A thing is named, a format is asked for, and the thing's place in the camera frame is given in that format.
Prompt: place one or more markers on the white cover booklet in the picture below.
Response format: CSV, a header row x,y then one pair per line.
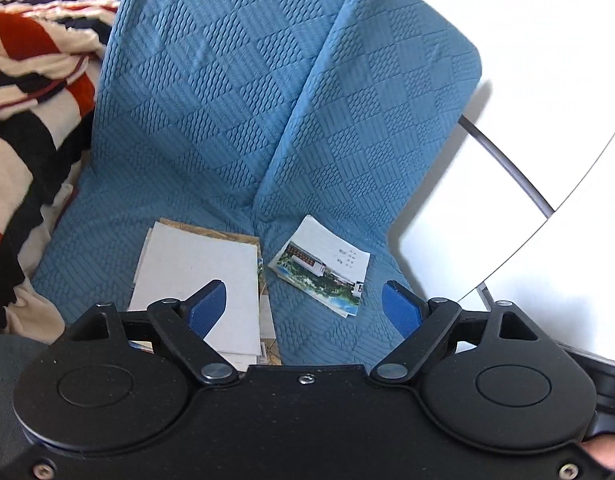
x,y
197,260

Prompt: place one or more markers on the red black striped blanket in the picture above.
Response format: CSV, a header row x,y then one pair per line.
x,y
27,135

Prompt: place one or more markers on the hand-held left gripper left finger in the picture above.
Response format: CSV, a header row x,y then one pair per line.
x,y
207,307

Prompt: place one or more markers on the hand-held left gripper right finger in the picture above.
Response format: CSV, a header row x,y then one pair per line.
x,y
402,307

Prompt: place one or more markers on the white table with metal frame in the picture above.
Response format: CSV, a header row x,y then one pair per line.
x,y
562,285

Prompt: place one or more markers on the brown cover book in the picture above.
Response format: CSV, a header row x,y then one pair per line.
x,y
222,235

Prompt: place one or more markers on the photo cover booklet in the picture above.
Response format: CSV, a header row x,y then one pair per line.
x,y
317,265

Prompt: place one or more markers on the person's right hand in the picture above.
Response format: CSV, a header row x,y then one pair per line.
x,y
610,452

